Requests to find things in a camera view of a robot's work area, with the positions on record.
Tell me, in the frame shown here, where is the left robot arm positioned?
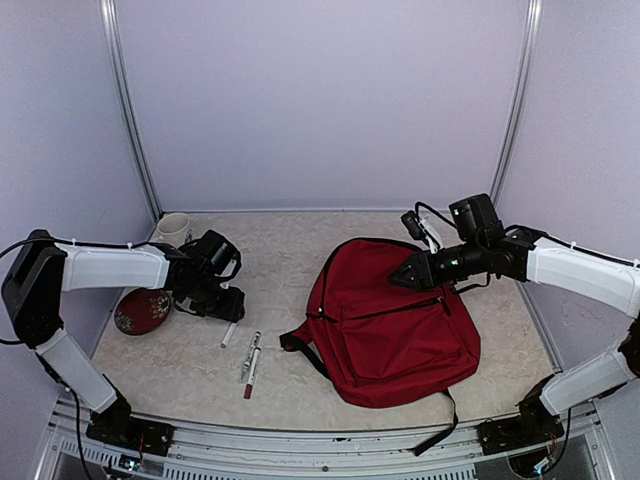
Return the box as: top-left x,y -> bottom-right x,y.
1,230 -> 245,445

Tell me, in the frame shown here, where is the right aluminium frame post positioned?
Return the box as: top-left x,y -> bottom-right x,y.
489,0 -> 544,207

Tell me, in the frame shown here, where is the white marker red cap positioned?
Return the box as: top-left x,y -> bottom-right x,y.
220,323 -> 237,349

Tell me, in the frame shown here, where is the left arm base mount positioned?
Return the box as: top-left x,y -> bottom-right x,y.
86,417 -> 174,457

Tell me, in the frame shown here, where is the red patterned dish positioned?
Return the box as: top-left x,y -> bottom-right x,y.
113,288 -> 172,336

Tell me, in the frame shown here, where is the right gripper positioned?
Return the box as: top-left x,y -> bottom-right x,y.
387,237 -> 487,292

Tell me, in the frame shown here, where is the red backpack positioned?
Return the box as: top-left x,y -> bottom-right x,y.
278,237 -> 482,456

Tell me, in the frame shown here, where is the left aluminium frame post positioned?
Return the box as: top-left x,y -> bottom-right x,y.
99,0 -> 164,222

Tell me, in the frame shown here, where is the aluminium frame post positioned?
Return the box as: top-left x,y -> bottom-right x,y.
489,0 -> 544,207
99,0 -> 164,222

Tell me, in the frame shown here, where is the white marker black cap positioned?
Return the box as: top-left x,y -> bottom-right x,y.
240,331 -> 261,382

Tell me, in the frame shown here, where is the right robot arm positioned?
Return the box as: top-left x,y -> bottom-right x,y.
389,194 -> 639,444

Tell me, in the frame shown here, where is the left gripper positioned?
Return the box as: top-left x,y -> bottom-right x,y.
181,275 -> 245,323

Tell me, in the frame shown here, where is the white ceramic mug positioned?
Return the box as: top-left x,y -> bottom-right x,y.
154,212 -> 193,248

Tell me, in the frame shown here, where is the white marker dark-red cap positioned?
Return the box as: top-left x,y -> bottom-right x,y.
243,347 -> 261,400

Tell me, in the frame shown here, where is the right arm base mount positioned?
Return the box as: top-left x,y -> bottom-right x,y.
477,417 -> 565,455

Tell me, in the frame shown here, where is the front aluminium rail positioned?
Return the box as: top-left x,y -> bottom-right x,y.
34,397 -> 616,480

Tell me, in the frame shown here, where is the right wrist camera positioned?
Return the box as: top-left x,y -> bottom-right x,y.
401,211 -> 443,254

